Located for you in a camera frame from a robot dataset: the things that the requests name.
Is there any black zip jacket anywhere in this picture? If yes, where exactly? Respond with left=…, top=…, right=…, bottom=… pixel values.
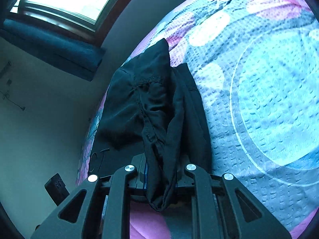
left=88, top=39, right=212, bottom=212

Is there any right blue curtain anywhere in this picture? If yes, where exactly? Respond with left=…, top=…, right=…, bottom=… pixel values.
left=1, top=19, right=105, bottom=81

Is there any colourful dotted bedspread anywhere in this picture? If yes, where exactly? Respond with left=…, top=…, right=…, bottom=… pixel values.
left=76, top=0, right=319, bottom=239

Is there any wooden framed window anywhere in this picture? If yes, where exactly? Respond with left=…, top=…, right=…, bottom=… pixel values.
left=8, top=0, right=131, bottom=46

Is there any wall cable with hook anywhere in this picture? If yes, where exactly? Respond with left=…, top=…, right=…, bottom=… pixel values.
left=0, top=60, right=26, bottom=112

